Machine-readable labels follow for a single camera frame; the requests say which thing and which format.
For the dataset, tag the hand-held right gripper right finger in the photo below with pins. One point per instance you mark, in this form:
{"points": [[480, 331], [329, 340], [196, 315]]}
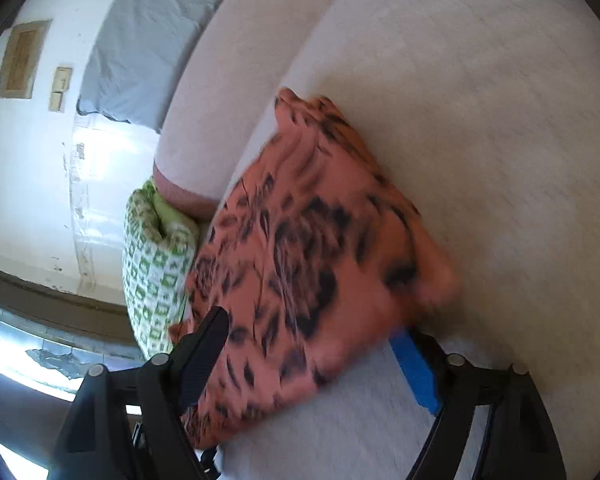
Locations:
{"points": [[420, 372]]}

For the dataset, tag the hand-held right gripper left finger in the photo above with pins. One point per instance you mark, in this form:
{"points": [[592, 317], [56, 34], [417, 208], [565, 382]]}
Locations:
{"points": [[200, 355]]}

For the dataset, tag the orange black floral garment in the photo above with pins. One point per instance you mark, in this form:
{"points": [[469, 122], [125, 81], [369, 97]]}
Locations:
{"points": [[305, 270]]}

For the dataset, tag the green white patterned pillow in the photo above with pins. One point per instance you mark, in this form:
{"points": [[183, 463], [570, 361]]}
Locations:
{"points": [[155, 270]]}

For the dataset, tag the pink bolster pillow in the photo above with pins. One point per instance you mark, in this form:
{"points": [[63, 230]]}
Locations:
{"points": [[245, 90]]}

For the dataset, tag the light blue pillow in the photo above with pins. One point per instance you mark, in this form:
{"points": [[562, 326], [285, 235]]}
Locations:
{"points": [[145, 45]]}

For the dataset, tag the wall switch plate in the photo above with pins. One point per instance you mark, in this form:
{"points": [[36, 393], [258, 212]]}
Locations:
{"points": [[60, 87]]}

